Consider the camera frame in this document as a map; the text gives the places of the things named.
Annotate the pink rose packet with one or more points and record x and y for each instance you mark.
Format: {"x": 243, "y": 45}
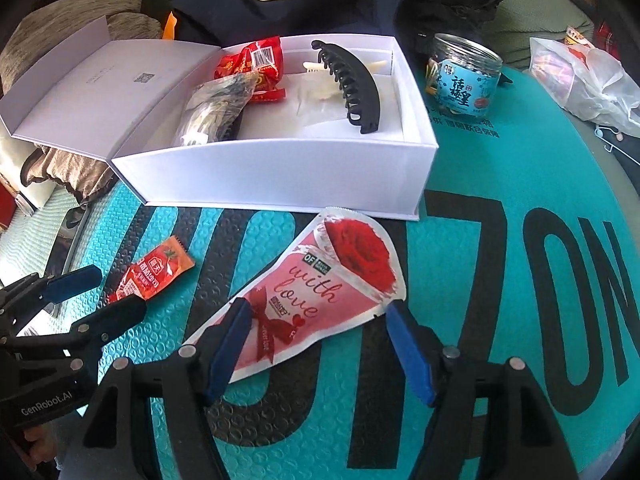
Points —
{"x": 310, "y": 285}

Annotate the clear jar with blue label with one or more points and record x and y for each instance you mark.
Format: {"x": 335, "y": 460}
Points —
{"x": 460, "y": 95}

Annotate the white plastic bag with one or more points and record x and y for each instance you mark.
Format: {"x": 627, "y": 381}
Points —
{"x": 590, "y": 85}

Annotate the brown textured pillow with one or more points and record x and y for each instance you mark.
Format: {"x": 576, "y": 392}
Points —
{"x": 115, "y": 0}
{"x": 65, "y": 170}

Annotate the white hair comb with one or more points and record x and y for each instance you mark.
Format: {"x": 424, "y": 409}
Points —
{"x": 310, "y": 66}

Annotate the grey-green bed cover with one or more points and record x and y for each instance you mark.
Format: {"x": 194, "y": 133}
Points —
{"x": 540, "y": 15}

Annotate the smartphone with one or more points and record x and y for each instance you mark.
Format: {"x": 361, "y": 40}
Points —
{"x": 72, "y": 240}

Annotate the small snack packet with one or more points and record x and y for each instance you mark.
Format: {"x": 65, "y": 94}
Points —
{"x": 579, "y": 37}

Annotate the white paper bag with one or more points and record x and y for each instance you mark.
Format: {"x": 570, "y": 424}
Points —
{"x": 15, "y": 160}

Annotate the small clear plastic bag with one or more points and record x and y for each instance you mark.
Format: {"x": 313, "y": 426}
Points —
{"x": 320, "y": 110}

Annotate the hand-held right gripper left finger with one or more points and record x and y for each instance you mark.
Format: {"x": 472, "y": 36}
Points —
{"x": 225, "y": 355}

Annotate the red snack packet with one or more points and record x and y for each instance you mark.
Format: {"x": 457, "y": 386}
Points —
{"x": 245, "y": 60}

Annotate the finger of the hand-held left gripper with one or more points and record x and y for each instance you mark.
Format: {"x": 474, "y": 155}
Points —
{"x": 115, "y": 317}
{"x": 75, "y": 282}

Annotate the dark cloth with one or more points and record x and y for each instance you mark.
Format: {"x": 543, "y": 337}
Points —
{"x": 627, "y": 150}

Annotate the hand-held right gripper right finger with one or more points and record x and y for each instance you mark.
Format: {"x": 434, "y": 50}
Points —
{"x": 410, "y": 355}

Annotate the red ketchup packet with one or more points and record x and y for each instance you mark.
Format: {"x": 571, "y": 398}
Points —
{"x": 155, "y": 270}

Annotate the navy garment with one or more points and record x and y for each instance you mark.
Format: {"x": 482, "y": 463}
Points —
{"x": 210, "y": 20}

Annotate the white gift box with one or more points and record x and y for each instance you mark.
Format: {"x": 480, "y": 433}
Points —
{"x": 275, "y": 180}

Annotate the black hair claw clip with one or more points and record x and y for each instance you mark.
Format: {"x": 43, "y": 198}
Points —
{"x": 362, "y": 95}

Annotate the red box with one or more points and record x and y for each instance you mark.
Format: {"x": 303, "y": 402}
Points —
{"x": 5, "y": 205}

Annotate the red plaid cloth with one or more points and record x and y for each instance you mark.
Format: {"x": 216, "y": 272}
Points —
{"x": 610, "y": 35}

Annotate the orange item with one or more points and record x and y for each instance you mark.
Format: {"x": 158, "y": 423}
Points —
{"x": 171, "y": 27}

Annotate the black hair comb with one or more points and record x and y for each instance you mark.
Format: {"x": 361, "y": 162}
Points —
{"x": 230, "y": 130}

